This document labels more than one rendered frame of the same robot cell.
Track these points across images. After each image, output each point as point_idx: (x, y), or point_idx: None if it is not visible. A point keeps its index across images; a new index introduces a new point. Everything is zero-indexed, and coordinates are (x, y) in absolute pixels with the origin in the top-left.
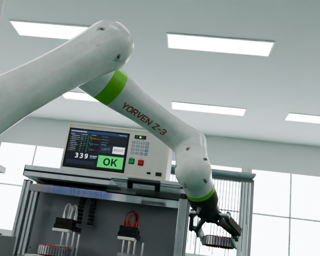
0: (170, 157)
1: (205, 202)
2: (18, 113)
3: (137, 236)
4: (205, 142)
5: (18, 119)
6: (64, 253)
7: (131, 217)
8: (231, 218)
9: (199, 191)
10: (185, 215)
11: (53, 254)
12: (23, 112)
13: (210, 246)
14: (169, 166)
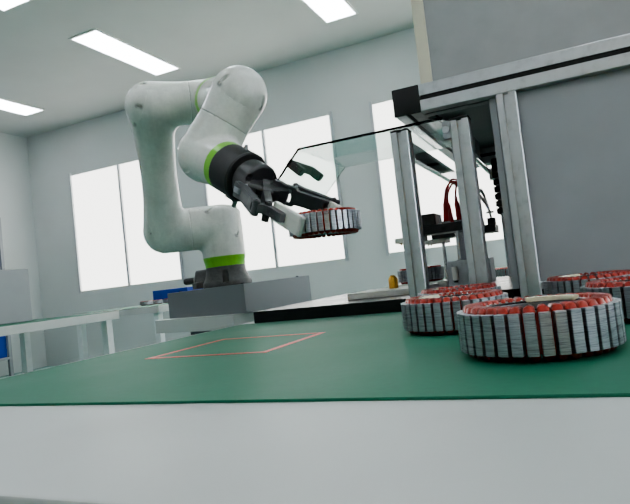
0: None
1: (217, 189)
2: (149, 211)
3: (426, 229)
4: (211, 91)
5: (155, 212)
6: (403, 278)
7: (447, 192)
8: (241, 189)
9: (203, 182)
10: (453, 151)
11: (398, 281)
12: (150, 207)
13: (348, 232)
14: (538, 10)
